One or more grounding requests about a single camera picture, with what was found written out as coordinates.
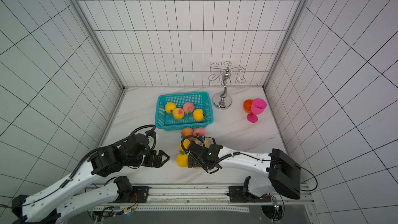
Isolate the aluminium mounting rail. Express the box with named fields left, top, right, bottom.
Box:
left=63, top=183, right=313, bottom=214

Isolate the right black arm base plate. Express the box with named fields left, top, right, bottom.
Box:
left=227, top=186, right=272, bottom=203

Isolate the teal plastic basket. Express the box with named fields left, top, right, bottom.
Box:
left=155, top=92, right=214, bottom=131

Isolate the orange plastic goblet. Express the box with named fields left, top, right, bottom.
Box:
left=243, top=100, right=253, bottom=114

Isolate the orange-pink peach bottom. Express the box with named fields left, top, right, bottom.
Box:
left=173, top=108, right=185, bottom=120

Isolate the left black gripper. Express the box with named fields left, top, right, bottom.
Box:
left=125, top=150, right=169, bottom=169

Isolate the magenta plastic goblet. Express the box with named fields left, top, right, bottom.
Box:
left=247, top=99, right=267, bottom=123

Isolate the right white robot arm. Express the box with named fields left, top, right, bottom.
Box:
left=180, top=135, right=313, bottom=200

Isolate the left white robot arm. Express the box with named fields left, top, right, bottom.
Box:
left=11, top=124, right=170, bottom=224

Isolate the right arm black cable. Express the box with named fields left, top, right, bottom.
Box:
left=298, top=166, right=318, bottom=192

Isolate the pink peach top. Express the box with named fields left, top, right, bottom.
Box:
left=193, top=128, right=206, bottom=136

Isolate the pink peach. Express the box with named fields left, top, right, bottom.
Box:
left=193, top=128, right=206, bottom=136
left=182, top=102, right=195, bottom=114

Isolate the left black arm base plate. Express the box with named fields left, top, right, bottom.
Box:
left=115, top=186, right=150, bottom=205

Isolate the orange-red peach top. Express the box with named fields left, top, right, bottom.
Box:
left=181, top=128, right=193, bottom=138

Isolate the chrome cup holder stand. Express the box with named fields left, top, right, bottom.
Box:
left=208, top=61, right=246, bottom=110

